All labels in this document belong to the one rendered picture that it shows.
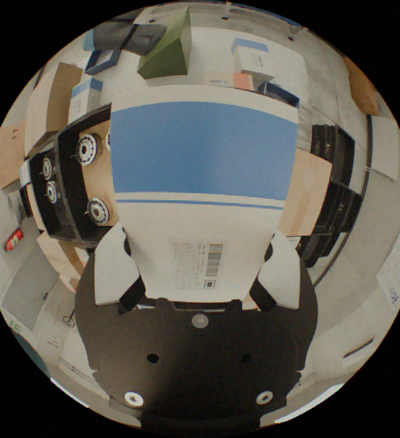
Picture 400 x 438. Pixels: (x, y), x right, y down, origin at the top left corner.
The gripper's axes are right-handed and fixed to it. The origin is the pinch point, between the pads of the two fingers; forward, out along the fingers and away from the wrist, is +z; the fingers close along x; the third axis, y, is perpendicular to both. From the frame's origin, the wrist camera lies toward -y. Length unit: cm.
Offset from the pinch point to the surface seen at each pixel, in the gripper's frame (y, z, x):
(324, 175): -4.9, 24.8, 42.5
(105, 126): -14.7, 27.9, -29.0
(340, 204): 14, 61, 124
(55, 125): -24, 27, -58
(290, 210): 9.6, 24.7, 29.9
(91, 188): 5.6, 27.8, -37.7
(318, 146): -23, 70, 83
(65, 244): 33, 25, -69
